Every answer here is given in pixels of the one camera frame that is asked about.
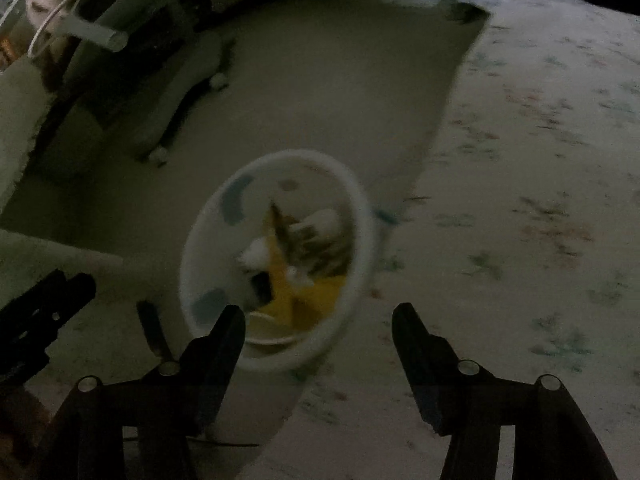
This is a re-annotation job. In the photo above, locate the cream lace cushion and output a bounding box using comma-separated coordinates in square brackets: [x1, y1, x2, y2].
[0, 57, 53, 213]

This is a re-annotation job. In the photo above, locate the grey wheeled chair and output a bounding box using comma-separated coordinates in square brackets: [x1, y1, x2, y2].
[27, 0, 236, 167]

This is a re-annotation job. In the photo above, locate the white plastic waste bin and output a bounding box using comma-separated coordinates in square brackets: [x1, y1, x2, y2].
[179, 149, 377, 373]

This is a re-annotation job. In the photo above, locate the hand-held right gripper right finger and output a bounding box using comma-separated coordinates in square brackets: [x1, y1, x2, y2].
[392, 302, 618, 480]

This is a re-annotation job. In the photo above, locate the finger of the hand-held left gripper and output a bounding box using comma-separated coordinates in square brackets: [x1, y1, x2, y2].
[10, 269, 97, 333]

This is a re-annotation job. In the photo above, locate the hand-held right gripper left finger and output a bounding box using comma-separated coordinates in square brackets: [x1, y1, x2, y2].
[30, 305, 246, 480]

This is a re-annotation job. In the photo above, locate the large yellow packet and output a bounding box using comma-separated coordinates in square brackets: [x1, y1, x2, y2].
[247, 200, 348, 338]

